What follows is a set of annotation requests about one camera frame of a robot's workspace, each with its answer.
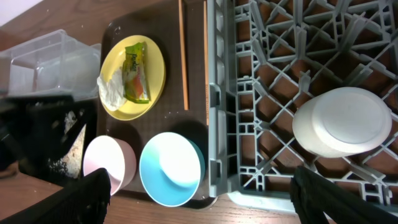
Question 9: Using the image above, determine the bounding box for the wooden chopstick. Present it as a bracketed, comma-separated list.
[203, 1, 210, 126]
[178, 0, 189, 111]

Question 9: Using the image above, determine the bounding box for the blue bowl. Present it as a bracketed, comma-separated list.
[139, 132, 205, 207]

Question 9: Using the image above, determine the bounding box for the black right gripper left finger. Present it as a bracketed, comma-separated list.
[1, 168, 111, 224]

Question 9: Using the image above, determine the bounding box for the right wooden chopstick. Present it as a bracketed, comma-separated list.
[203, 1, 210, 126]

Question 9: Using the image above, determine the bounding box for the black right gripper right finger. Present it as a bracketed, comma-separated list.
[290, 166, 397, 224]

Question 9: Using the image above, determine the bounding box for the black plastic bin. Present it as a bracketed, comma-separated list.
[1, 95, 96, 187]

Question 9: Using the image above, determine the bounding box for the grey dishwasher rack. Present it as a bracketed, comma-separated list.
[206, 0, 397, 214]

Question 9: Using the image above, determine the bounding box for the clear plastic bin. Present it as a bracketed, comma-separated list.
[1, 29, 101, 101]

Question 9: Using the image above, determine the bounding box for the yellow plate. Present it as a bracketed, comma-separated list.
[100, 35, 166, 121]

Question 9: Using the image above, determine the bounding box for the dark brown tray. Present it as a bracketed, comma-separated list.
[95, 0, 218, 210]

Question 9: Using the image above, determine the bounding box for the white tissue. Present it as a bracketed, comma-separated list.
[97, 69, 127, 111]

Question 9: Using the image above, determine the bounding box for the pink bowl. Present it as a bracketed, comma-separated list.
[82, 136, 137, 196]

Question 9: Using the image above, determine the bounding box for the pile of rice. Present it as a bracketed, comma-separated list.
[48, 125, 86, 179]

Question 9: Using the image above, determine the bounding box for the left wooden chopstick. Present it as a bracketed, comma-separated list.
[178, 0, 189, 111]

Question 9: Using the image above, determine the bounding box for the green snack wrapper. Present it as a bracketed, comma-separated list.
[122, 42, 150, 104]

